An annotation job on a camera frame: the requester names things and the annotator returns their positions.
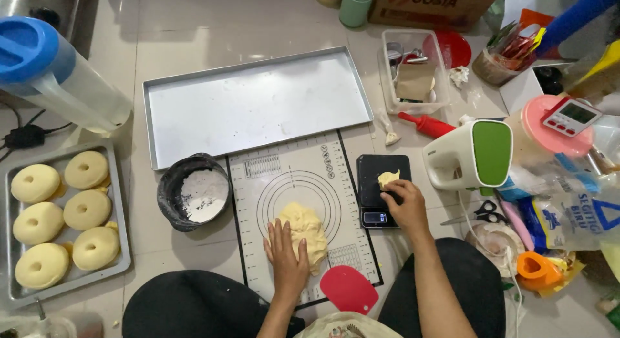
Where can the clear plastic container with tools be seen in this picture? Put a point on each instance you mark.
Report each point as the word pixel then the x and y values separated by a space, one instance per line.
pixel 411 76

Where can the pink plastic stick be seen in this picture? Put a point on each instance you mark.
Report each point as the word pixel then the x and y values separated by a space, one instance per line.
pixel 517 224

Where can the black digital kitchen scale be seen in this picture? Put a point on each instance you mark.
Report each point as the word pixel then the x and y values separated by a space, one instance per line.
pixel 380 183

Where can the aluminium tray with doughnuts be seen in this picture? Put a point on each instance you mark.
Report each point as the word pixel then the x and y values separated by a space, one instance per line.
pixel 68 284

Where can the brown cardboard box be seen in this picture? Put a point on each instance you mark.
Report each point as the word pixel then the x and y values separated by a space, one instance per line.
pixel 431 8

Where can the white digital kitchen timer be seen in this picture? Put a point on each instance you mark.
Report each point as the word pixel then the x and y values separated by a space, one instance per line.
pixel 571 115

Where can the person's right fingers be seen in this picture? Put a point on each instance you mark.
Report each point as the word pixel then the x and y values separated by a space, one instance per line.
pixel 393 195

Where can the person's left hand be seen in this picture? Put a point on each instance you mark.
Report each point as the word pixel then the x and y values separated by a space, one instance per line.
pixel 288 265

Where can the white silicone baking mat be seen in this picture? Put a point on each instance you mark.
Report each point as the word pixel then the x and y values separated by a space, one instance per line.
pixel 295 183

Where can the white piping bag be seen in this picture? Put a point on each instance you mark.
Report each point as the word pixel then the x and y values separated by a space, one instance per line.
pixel 389 130

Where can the red plastic lid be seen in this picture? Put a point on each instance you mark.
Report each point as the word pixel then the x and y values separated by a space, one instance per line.
pixel 453 47

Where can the white and green hand mixer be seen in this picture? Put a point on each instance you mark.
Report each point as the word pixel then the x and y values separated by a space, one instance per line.
pixel 470 156

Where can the red plastic dough scraper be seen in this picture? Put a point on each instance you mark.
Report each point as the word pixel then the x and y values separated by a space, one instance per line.
pixel 348 289

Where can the jar with pink lid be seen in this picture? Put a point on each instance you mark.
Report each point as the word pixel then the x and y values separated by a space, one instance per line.
pixel 547 134

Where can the small yellow dough piece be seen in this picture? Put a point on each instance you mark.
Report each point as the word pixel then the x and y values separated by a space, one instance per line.
pixel 388 178

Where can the orange plastic cutter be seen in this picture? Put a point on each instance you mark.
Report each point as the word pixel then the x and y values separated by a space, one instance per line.
pixel 535 270

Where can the white open box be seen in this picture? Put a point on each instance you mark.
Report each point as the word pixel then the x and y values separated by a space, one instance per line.
pixel 525 86

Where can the red rolling pin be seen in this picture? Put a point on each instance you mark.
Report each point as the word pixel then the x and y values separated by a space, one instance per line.
pixel 426 125

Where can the crumpled white tissue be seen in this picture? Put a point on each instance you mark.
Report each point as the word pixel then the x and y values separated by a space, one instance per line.
pixel 458 75

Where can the person's right hand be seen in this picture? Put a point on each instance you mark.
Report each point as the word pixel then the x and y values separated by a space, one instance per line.
pixel 407 207

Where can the large yellow dough lump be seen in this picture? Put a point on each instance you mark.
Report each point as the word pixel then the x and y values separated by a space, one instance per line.
pixel 305 231

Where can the clear bag of flour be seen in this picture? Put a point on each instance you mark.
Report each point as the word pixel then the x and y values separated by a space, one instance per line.
pixel 576 217

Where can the clear jar with utensils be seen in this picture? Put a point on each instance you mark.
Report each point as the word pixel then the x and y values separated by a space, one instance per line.
pixel 503 57

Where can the black bowl of flour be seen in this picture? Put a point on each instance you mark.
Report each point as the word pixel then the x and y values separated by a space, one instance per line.
pixel 193 192

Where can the large empty aluminium baking tray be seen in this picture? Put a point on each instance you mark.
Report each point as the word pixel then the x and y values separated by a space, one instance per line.
pixel 256 103

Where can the green plastic cup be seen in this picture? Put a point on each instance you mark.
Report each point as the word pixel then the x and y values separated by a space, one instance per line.
pixel 356 7

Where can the clear jug with blue lid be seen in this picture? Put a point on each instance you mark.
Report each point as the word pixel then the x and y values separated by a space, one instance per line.
pixel 53 71

